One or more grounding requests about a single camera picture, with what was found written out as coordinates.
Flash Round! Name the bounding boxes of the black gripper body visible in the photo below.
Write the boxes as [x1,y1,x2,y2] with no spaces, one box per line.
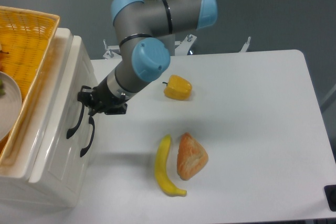
[92,77,131,108]

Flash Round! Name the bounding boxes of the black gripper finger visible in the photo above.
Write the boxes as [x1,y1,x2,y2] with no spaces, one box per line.
[88,104,128,116]
[77,86,95,109]

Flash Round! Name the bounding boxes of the black top drawer handle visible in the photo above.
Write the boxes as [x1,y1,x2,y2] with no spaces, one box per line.
[66,103,85,139]

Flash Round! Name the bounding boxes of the black drawer handle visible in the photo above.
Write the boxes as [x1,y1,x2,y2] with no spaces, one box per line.
[80,116,96,157]
[66,103,85,139]

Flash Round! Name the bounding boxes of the white top drawer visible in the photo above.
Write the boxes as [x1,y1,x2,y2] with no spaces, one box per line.
[29,36,98,207]

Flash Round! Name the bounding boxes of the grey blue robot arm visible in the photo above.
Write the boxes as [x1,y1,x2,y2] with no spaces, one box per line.
[78,0,218,116]

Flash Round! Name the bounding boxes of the white drawer cabinet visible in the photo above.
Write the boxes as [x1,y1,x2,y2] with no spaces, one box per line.
[0,27,79,210]

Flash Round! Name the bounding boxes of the yellow bell pepper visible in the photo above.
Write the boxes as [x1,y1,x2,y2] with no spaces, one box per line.
[163,74,192,100]

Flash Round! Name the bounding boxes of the yellow banana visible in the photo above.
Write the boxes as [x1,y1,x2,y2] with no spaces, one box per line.
[154,134,187,197]

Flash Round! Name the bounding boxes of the grey plate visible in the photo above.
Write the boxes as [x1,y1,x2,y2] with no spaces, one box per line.
[1,72,22,142]

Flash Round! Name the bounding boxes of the green grapes on plate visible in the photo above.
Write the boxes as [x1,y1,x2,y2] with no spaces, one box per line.
[0,79,5,96]

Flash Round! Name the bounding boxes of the yellow wicker basket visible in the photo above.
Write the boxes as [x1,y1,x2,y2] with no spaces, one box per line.
[1,6,60,162]

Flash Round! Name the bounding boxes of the orange bread pastry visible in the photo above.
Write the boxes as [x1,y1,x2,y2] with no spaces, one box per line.
[177,132,208,180]

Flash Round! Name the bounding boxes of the pear in basket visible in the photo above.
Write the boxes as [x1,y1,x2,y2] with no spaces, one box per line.
[0,44,9,55]

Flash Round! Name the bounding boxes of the black object at table edge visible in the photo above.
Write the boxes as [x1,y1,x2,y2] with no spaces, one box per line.
[324,185,336,212]

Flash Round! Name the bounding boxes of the black lower drawer handle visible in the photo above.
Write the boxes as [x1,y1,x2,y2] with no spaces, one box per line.
[80,116,96,157]

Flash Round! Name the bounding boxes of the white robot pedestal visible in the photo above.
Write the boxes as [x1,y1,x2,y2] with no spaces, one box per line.
[165,34,175,56]

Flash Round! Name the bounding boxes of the right metal table bracket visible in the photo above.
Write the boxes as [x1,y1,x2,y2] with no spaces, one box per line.
[241,36,251,52]

